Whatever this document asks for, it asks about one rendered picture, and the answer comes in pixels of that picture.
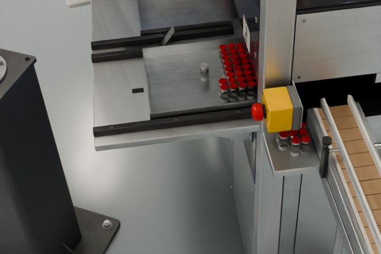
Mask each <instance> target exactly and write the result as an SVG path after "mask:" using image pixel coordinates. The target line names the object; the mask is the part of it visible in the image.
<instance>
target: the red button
mask: <svg viewBox="0 0 381 254"><path fill-rule="evenodd" d="M251 114H252V118H253V119H254V120H255V121H262V120H263V114H264V109H263V108H262V105H261V103H254V104H253V105H252V107H251Z"/></svg>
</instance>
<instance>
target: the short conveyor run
mask: <svg viewBox="0 0 381 254"><path fill-rule="evenodd" d="M347 102H348V105H339V106H334V107H328V105H327V102H326V101H325V98H322V99H320V106H321V108H314V109H313V108H309V109H308V111H307V117H306V127H307V129H308V131H309V134H310V136H311V139H312V142H313V144H314V148H315V150H316V153H317V156H318V158H319V161H320V167H319V172H318V173H319V176H320V178H321V182H322V184H323V187H324V190H325V192H326V195H327V198H328V201H329V204H330V206H331V209H332V212H333V215H334V218H335V220H336V223H337V226H338V229H339V232H340V235H341V237H342V241H343V243H344V246H345V249H346V251H347V254H381V149H380V147H381V142H377V141H376V138H375V136H374V134H373V132H372V130H371V128H370V126H369V123H368V121H367V119H366V117H365V114H364V112H363V110H362V108H361V106H360V104H359V103H355V101H354V99H353V97H352V95H348V99H347Z"/></svg>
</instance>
